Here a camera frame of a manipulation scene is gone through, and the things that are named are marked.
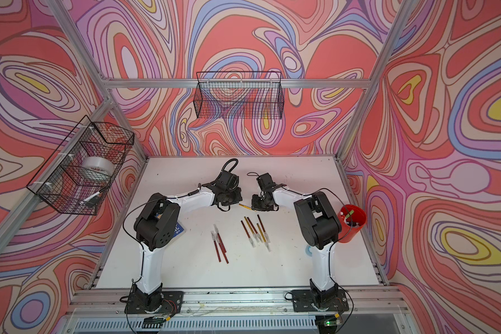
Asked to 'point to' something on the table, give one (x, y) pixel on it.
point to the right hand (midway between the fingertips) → (256, 211)
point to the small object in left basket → (93, 200)
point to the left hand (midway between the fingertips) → (244, 198)
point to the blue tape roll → (307, 252)
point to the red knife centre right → (261, 225)
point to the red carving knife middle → (215, 227)
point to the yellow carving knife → (245, 207)
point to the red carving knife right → (222, 245)
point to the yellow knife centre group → (254, 234)
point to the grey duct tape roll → (99, 163)
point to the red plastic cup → (351, 219)
